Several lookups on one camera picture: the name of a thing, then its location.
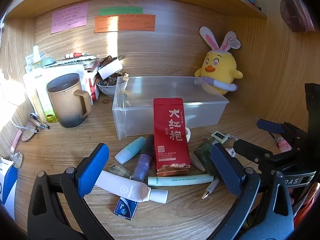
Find small clear glass bottle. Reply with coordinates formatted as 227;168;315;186
108;163;133;180

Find purple cosmetic bottle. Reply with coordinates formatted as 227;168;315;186
132;135;155;182

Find brown bead bracelets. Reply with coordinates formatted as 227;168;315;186
100;55;125;67

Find white cream tube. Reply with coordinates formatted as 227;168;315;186
94;170;168;204

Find white bowl of beads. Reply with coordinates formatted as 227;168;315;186
96;76;118;97

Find white lotion bottle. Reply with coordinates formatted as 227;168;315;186
23;72;48;123

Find dark green glass bottle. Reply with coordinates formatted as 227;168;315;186
194;140;220;177

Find light blue small bottle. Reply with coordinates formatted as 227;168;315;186
114;136;147;165

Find yellow chick plush toy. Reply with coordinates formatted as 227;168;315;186
194;26;243;95

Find brown lidded ceramic mug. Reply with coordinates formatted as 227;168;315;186
46;73;92;128

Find pink sticky note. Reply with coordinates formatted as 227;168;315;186
51;3;88;34

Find stack of books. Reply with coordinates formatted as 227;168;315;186
46;54;100;100

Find black pen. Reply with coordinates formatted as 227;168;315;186
30;112;50;130

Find mahjong tile keychain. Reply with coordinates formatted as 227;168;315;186
211;131;228;145

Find eyeglasses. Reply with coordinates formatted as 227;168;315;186
20;124;40;142

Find small blue box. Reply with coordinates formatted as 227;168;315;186
114;197;139;221

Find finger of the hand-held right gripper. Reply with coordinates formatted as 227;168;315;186
233;139;301;167
257;119;311;153

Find white cable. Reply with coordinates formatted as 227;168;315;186
7;120;23;130

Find yellow-green spray bottle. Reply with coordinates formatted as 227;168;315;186
31;45;58;123

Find pale green tube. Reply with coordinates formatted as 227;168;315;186
147;174;214;187

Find white pen with gold tip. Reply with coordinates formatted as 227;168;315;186
201;179;220;200

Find pink pen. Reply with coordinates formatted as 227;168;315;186
9;129;22;155

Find white rectangular box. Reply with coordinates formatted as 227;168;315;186
97;59;124;80

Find orange sticky note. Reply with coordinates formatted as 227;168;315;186
94;14;156;34

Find white paper box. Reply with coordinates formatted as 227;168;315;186
25;54;45;74

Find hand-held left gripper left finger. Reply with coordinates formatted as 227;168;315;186
27;143;115;240

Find orange clothing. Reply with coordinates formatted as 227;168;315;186
287;180;320;228

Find blue and white box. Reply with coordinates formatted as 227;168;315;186
0;156;18;219

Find small pink item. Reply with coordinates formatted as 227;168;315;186
277;139;292;153

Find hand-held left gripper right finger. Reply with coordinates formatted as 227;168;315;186
211;143;295;240

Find green sticky note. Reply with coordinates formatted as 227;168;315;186
99;6;143;16

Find red tea packet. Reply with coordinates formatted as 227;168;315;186
153;98;191;177

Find clear plastic storage bin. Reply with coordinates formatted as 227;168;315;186
112;76;230;140

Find beige wooden piece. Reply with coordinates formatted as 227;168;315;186
189;152;206;172

